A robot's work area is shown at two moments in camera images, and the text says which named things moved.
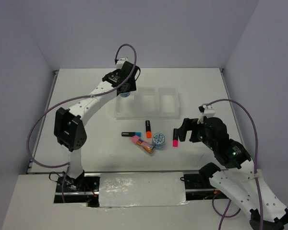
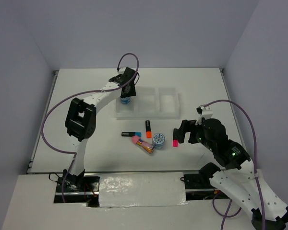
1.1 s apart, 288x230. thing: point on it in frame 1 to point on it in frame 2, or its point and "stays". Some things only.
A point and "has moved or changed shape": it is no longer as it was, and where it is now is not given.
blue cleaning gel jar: (158, 139) stays
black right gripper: (188, 124) stays
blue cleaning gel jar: (125, 94) has moved or changed shape
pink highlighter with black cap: (175, 137) stays
